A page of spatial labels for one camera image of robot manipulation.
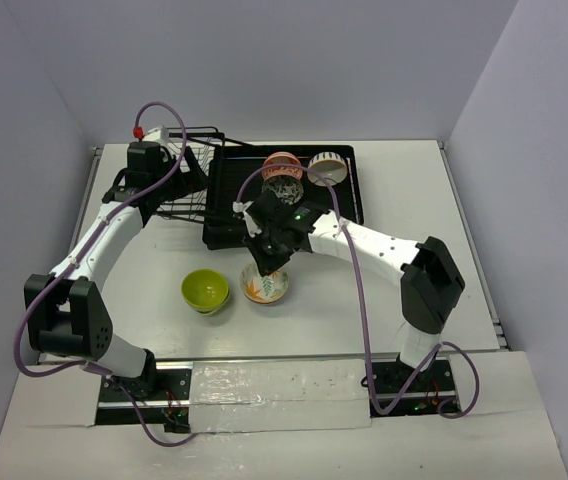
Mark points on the black leaf pattern bowl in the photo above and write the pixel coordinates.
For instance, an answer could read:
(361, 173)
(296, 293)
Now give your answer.
(286, 188)

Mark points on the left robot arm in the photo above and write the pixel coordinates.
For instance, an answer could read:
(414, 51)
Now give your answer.
(66, 315)

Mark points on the green bowl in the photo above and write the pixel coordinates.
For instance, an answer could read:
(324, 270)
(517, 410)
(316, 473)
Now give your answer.
(205, 290)

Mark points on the white taped sheet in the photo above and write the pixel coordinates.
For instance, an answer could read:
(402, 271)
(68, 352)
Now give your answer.
(278, 396)

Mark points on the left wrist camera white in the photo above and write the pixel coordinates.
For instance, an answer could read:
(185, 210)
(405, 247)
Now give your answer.
(158, 135)

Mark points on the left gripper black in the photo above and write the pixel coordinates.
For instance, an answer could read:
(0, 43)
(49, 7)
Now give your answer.
(192, 163)

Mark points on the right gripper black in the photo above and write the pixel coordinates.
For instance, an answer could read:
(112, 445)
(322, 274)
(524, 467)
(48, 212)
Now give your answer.
(266, 264)

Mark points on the orange floral bowl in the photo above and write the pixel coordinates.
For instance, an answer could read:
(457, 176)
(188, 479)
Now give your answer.
(282, 164)

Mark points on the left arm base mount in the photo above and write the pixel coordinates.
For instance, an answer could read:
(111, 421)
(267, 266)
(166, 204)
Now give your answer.
(167, 406)

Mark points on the leaf pattern white bowl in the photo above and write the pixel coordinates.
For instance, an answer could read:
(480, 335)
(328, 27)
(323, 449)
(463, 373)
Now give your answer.
(263, 290)

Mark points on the black dish rack tray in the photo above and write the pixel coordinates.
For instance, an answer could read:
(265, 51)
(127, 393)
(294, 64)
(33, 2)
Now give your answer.
(231, 166)

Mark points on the white bowl pink rim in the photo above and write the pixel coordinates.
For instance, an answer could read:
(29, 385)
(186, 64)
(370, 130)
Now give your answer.
(329, 165)

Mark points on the black wire plate rack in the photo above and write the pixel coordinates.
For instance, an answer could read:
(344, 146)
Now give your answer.
(205, 142)

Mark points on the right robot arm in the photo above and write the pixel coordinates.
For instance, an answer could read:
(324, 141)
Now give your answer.
(425, 272)

